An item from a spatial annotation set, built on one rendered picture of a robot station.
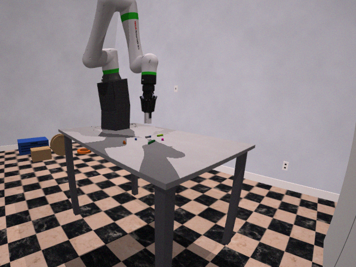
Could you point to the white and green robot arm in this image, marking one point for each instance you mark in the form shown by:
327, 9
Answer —
94, 56

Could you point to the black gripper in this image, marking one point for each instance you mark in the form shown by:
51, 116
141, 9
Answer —
148, 96

